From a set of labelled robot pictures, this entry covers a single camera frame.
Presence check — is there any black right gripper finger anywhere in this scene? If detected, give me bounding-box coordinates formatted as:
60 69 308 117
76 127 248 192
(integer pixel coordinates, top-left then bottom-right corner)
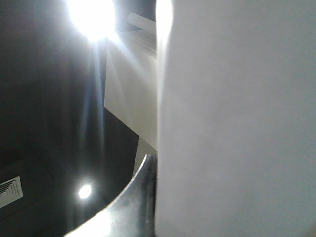
65 155 158 237

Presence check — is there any ceiling spot light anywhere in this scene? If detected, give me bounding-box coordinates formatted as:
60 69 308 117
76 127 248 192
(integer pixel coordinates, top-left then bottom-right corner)
77 183 93 200

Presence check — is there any white ceiling air vent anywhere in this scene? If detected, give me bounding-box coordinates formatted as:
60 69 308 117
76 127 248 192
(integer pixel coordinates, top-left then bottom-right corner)
0 176 23 208

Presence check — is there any white paper sheet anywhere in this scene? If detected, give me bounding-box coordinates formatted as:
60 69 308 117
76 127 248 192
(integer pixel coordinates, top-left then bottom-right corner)
155 0 316 237

